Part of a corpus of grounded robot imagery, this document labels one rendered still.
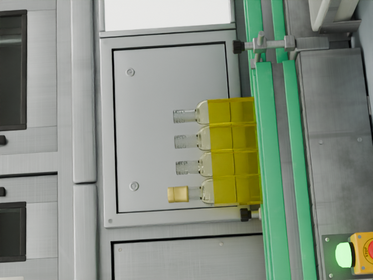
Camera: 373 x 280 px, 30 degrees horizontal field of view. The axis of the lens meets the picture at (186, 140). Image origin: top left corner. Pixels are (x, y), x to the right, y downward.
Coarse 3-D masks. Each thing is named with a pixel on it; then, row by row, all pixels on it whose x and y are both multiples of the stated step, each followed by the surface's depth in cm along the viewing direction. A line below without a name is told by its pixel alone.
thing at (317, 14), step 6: (312, 0) 145; (318, 0) 145; (324, 0) 129; (312, 6) 145; (318, 6) 145; (324, 6) 131; (312, 12) 144; (318, 12) 144; (324, 12) 134; (312, 18) 144; (318, 18) 136; (312, 24) 143; (318, 24) 139; (312, 30) 143
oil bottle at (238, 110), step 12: (204, 108) 151; (216, 108) 150; (228, 108) 150; (240, 108) 150; (252, 108) 150; (204, 120) 150; (216, 120) 150; (228, 120) 150; (240, 120) 150; (252, 120) 150
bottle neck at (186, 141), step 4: (176, 136) 151; (180, 136) 151; (184, 136) 151; (188, 136) 150; (192, 136) 150; (176, 140) 150; (180, 140) 150; (184, 140) 150; (188, 140) 150; (192, 140) 150; (176, 144) 150; (180, 144) 150; (184, 144) 150; (188, 144) 150; (192, 144) 150; (196, 144) 150; (176, 148) 151
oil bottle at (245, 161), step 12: (204, 156) 148; (216, 156) 147; (228, 156) 147; (240, 156) 147; (252, 156) 147; (204, 168) 147; (216, 168) 147; (228, 168) 147; (240, 168) 146; (252, 168) 146
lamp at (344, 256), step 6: (342, 246) 124; (348, 246) 124; (336, 252) 125; (342, 252) 123; (348, 252) 123; (354, 252) 123; (336, 258) 125; (342, 258) 123; (348, 258) 123; (354, 258) 123; (342, 264) 124; (348, 264) 124; (354, 264) 124
